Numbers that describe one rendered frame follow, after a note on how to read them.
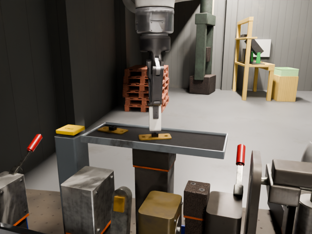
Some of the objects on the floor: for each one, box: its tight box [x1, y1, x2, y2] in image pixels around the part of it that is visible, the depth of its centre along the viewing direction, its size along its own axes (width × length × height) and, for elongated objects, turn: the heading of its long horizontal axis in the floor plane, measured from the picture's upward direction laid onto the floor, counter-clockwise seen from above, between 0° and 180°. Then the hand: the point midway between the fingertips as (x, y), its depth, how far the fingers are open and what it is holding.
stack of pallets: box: [122, 65, 169, 113], centre depth 631 cm, size 128×89×91 cm
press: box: [189, 0, 216, 95], centre depth 789 cm, size 79×94×291 cm
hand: (154, 117), depth 70 cm, fingers closed
